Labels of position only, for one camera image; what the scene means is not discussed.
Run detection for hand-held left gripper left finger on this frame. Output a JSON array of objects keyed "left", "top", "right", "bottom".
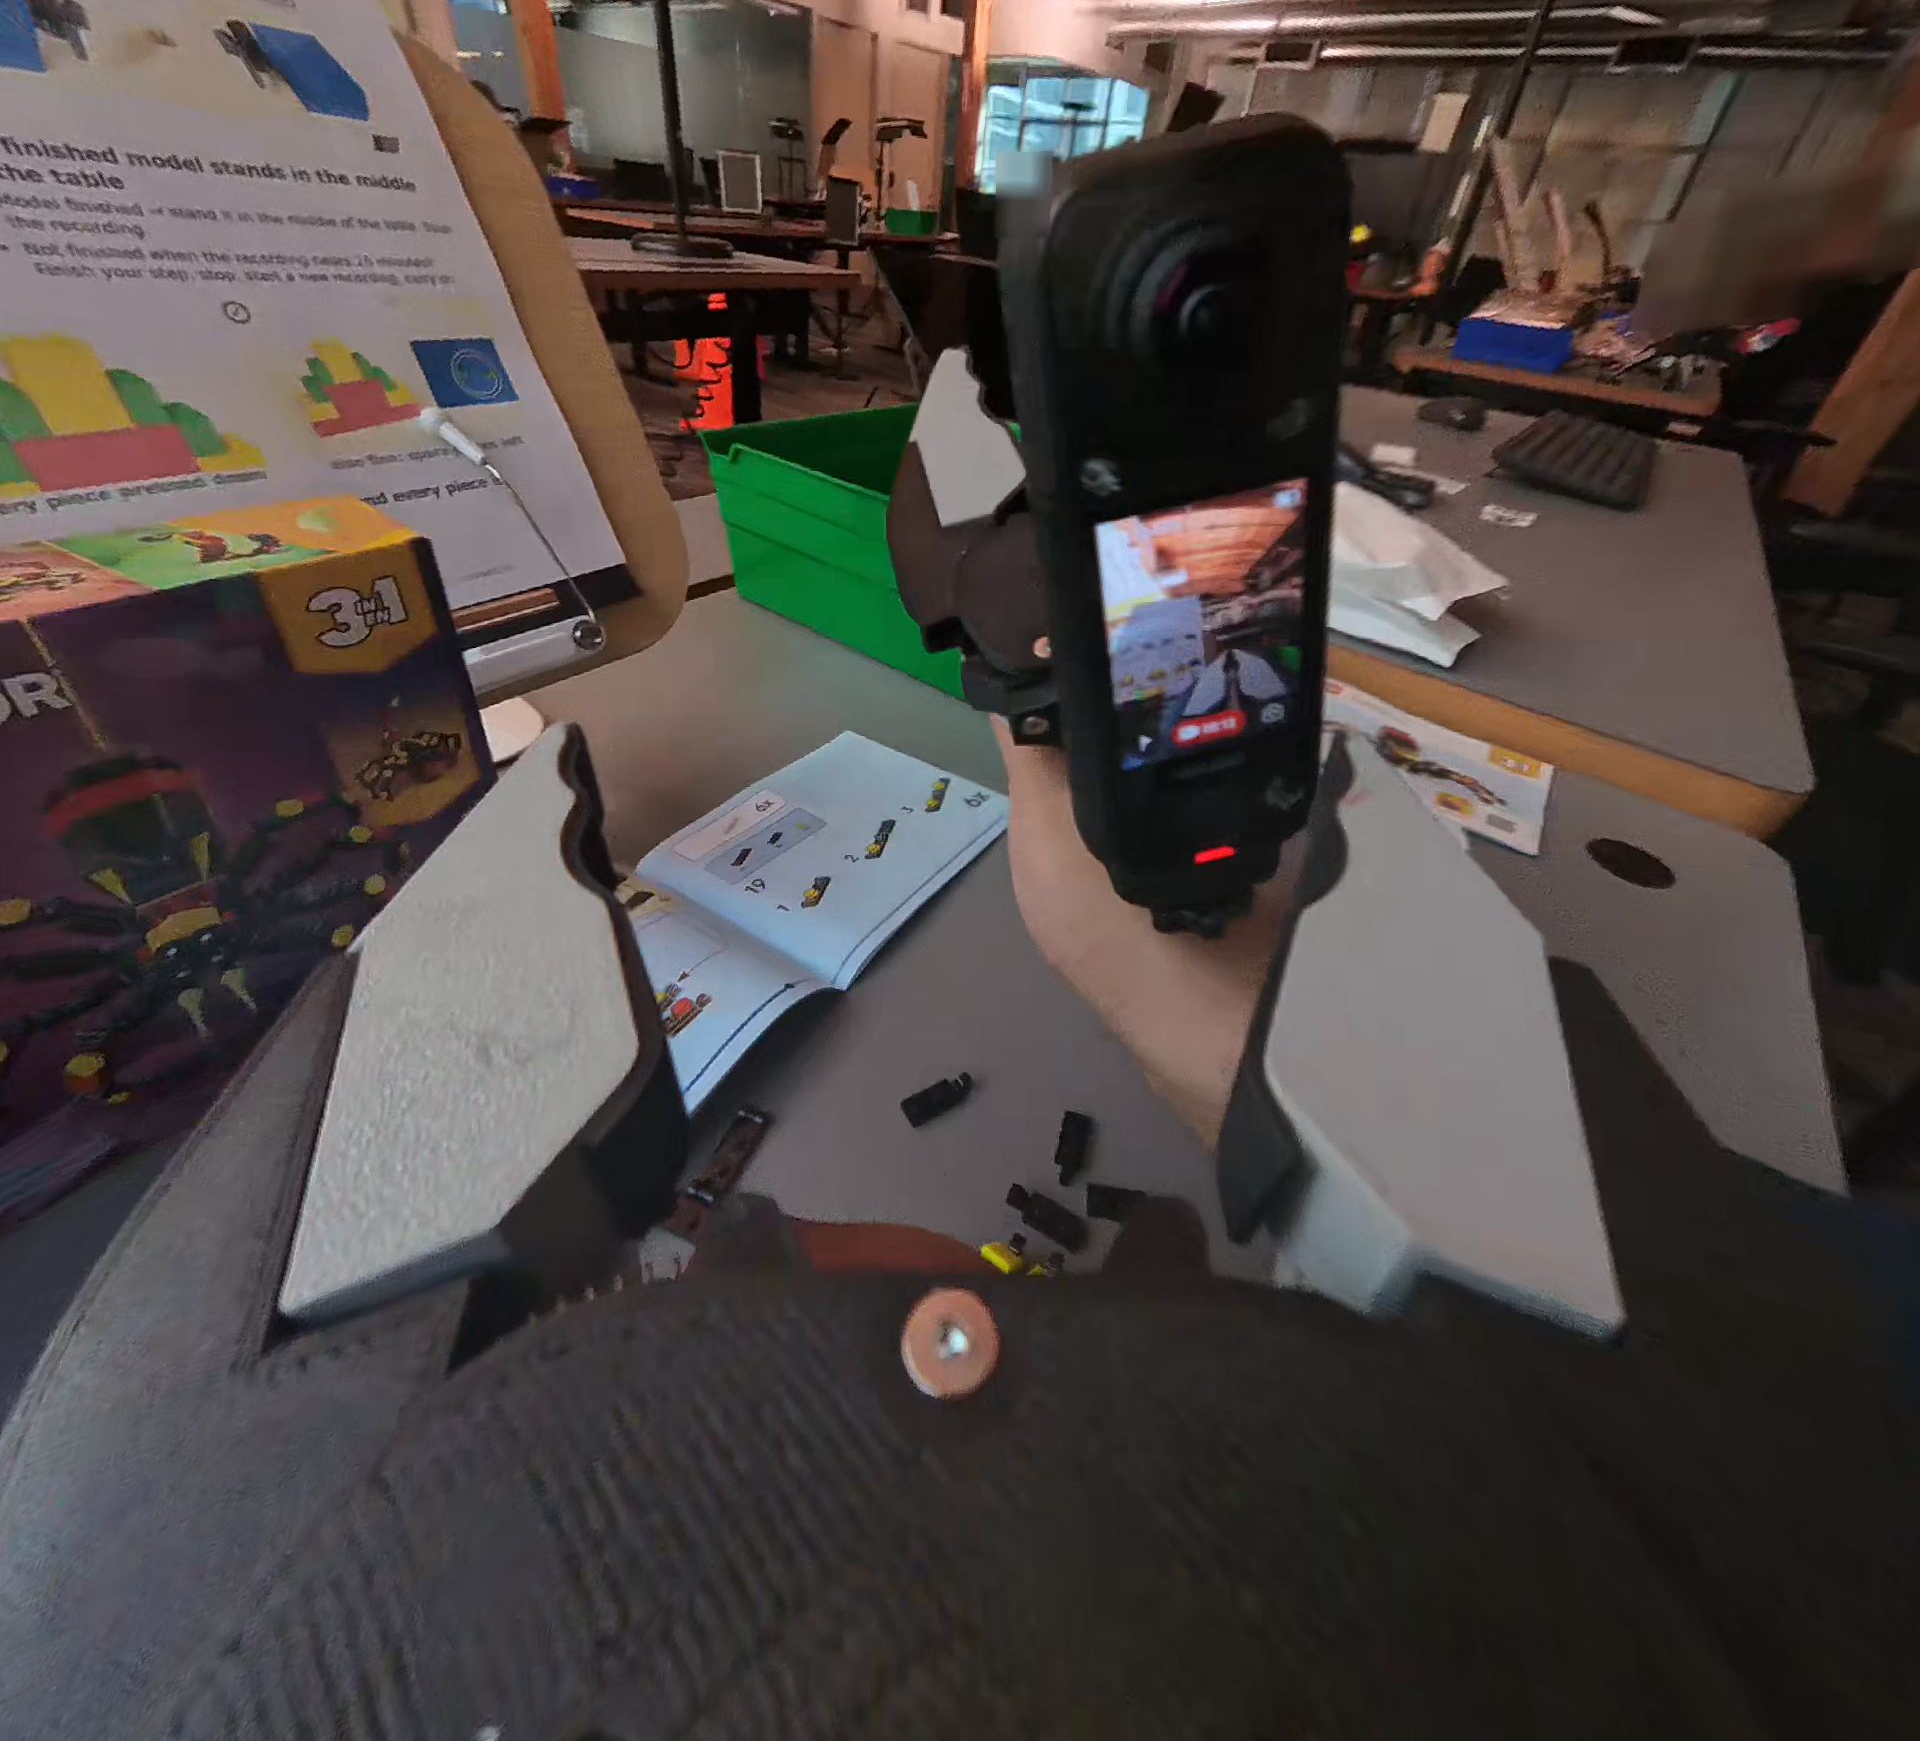
[{"left": 277, "top": 725, "right": 685, "bottom": 1323}]

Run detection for black keyboard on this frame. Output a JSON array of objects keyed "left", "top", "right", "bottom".
[{"left": 1492, "top": 410, "right": 1660, "bottom": 514}]

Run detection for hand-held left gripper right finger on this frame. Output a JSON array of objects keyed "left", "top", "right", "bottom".
[{"left": 1215, "top": 737, "right": 1624, "bottom": 1329}]

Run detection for black floor lamp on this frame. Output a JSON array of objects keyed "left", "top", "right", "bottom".
[
  {"left": 1505, "top": 0, "right": 1644, "bottom": 318},
  {"left": 630, "top": 0, "right": 741, "bottom": 260}
]

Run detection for white instruction leaflet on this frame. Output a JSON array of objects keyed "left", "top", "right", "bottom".
[{"left": 1320, "top": 680, "right": 1559, "bottom": 859}]

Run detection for white plastic bags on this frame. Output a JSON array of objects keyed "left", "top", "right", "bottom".
[{"left": 1327, "top": 481, "right": 1513, "bottom": 669}]

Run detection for grey topped desk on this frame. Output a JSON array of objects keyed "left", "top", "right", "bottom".
[{"left": 1320, "top": 383, "right": 1818, "bottom": 843}]

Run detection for light blue instruction booklet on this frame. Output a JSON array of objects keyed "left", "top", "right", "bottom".
[{"left": 608, "top": 730, "right": 1010, "bottom": 1115}]

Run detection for printed instruction poster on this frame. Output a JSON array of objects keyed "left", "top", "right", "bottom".
[{"left": 0, "top": 0, "right": 630, "bottom": 603}]

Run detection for small blue bin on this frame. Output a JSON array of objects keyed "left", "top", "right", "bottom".
[{"left": 1452, "top": 313, "right": 1576, "bottom": 374}]

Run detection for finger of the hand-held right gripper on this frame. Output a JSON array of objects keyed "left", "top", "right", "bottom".
[{"left": 904, "top": 347, "right": 1031, "bottom": 532}]

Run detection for large green plastic bin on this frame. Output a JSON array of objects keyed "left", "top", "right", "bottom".
[{"left": 702, "top": 403, "right": 977, "bottom": 701}]

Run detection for purple yellow lego set box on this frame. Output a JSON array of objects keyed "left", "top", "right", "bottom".
[{"left": 0, "top": 495, "right": 497, "bottom": 1226}]

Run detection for person's right hand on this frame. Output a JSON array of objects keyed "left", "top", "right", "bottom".
[{"left": 988, "top": 710, "right": 1294, "bottom": 1151}]

